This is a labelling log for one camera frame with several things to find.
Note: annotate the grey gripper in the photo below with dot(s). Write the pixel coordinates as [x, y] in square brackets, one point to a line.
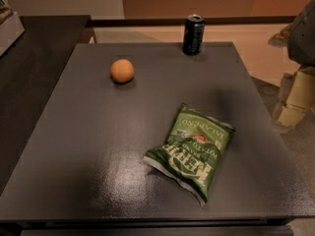
[303, 38]

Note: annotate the green jalapeno chip bag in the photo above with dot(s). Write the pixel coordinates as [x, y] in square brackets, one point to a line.
[193, 151]

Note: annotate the dark pepsi can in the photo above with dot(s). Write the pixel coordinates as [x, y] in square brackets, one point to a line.
[193, 34]

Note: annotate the orange fruit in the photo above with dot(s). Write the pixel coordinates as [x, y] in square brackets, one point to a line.
[122, 71]

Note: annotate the white box with snacks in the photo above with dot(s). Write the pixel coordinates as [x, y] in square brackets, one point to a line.
[11, 27]

